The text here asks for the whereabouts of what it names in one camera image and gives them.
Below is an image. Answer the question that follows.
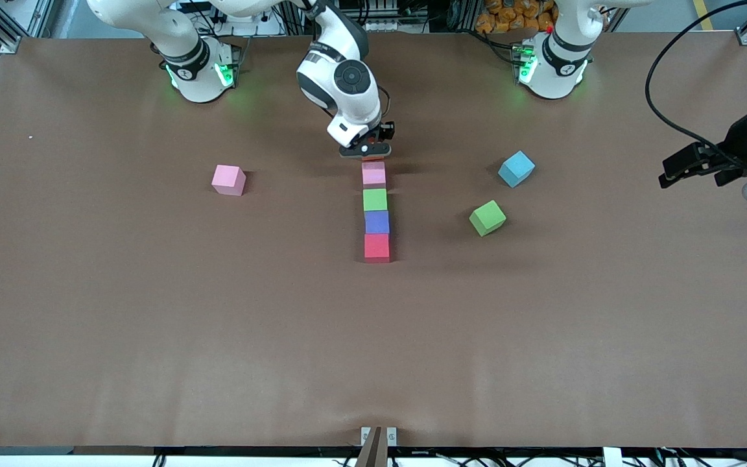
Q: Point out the pink foam block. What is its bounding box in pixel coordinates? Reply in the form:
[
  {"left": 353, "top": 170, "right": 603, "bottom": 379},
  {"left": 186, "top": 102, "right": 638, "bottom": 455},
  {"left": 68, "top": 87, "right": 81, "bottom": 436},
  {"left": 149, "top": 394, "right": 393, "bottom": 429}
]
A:
[
  {"left": 211, "top": 164, "right": 247, "bottom": 197},
  {"left": 362, "top": 161, "right": 387, "bottom": 189}
]

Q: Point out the red foam block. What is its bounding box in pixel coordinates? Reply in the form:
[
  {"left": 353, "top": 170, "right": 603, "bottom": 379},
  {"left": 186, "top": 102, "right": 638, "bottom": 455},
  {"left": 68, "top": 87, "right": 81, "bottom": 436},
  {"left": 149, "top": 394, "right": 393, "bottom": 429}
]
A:
[{"left": 364, "top": 233, "right": 392, "bottom": 263}]

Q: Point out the white electronics unit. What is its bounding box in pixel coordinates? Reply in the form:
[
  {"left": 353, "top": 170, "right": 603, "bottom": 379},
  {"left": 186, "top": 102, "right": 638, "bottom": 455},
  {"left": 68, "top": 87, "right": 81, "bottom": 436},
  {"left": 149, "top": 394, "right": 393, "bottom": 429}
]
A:
[{"left": 364, "top": 0, "right": 413, "bottom": 33}]

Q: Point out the blue foam block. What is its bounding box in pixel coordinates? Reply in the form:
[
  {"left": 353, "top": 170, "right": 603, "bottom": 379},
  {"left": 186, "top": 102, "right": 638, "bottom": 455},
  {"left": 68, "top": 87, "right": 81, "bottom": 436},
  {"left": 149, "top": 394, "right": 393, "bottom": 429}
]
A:
[{"left": 498, "top": 150, "right": 536, "bottom": 189}]

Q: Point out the white power strip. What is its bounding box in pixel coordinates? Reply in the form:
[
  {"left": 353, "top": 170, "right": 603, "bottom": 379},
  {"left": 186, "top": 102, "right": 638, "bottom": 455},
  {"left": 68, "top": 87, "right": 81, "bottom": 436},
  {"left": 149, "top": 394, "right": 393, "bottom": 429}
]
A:
[{"left": 215, "top": 13, "right": 283, "bottom": 37}]

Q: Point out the orange snack bag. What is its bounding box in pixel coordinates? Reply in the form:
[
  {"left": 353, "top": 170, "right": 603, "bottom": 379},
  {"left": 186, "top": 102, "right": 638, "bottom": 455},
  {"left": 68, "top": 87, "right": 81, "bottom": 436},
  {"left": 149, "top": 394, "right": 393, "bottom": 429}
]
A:
[{"left": 475, "top": 0, "right": 559, "bottom": 34}]

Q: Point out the brown strip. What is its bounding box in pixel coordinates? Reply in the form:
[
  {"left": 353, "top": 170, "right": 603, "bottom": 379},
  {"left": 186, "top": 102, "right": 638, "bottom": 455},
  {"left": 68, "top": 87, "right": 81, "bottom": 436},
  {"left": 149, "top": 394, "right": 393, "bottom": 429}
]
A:
[{"left": 355, "top": 425, "right": 389, "bottom": 467}]

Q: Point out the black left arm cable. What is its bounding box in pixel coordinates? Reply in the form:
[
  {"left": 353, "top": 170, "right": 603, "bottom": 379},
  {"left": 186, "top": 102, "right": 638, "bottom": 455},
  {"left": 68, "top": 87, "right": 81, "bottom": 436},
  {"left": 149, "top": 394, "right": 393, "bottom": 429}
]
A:
[{"left": 645, "top": 0, "right": 747, "bottom": 171}]

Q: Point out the metal table edge bracket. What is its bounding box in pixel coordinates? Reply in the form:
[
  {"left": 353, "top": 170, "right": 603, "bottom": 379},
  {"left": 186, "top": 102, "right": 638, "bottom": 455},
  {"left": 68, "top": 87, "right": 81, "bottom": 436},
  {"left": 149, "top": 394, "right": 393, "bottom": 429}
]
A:
[{"left": 361, "top": 426, "right": 398, "bottom": 448}]

